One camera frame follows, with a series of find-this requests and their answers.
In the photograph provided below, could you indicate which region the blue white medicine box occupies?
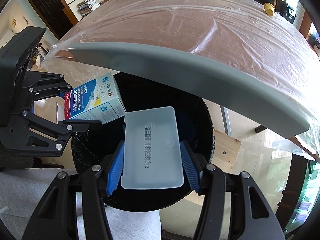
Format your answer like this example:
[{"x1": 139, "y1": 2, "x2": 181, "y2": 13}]
[{"x1": 56, "y1": 73, "x2": 126, "y2": 124}]

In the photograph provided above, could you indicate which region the translucent plastic tray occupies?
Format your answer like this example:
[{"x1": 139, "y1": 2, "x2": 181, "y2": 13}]
[{"x1": 121, "y1": 106, "x2": 184, "y2": 190}]

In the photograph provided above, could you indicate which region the yellow paper cup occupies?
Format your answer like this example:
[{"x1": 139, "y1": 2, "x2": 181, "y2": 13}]
[{"x1": 264, "y1": 2, "x2": 276, "y2": 17}]

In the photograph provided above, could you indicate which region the stack of books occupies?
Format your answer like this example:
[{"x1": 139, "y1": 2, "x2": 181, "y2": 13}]
[{"x1": 77, "y1": 0, "x2": 100, "y2": 18}]

